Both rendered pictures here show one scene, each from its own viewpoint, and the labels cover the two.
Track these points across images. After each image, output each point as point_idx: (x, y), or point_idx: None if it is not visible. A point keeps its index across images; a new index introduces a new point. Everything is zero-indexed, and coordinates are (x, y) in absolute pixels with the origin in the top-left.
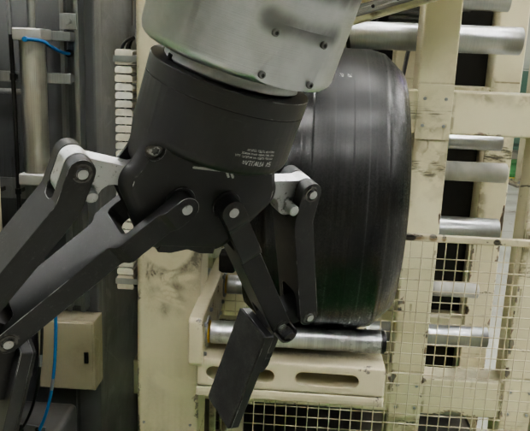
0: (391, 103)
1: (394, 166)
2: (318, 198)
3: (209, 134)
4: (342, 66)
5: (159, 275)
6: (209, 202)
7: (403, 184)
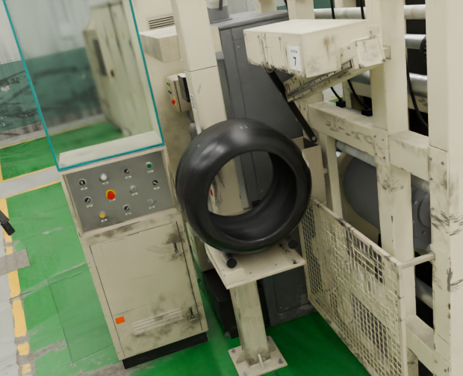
0: (195, 163)
1: (187, 190)
2: None
3: None
4: (203, 140)
5: (213, 204)
6: None
7: (191, 198)
